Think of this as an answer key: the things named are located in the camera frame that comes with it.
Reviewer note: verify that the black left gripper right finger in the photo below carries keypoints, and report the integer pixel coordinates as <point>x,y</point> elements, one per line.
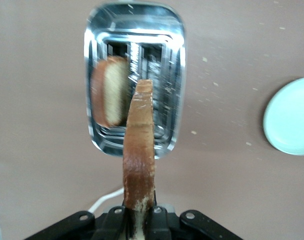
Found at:
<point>162,225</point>

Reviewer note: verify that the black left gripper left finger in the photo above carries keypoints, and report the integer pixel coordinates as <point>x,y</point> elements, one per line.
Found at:
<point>112,225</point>

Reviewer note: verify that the brown toasted bread slice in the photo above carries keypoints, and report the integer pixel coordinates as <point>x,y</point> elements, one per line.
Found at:
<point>112,95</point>
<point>139,150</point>

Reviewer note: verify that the mint green round plate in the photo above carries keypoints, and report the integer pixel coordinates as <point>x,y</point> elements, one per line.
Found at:
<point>292,117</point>

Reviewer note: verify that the brown table cover mat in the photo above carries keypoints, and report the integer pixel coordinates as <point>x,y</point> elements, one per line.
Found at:
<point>42,100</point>

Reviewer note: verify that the beige chrome-topped toaster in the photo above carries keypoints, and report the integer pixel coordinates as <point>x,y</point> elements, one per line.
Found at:
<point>97,30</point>

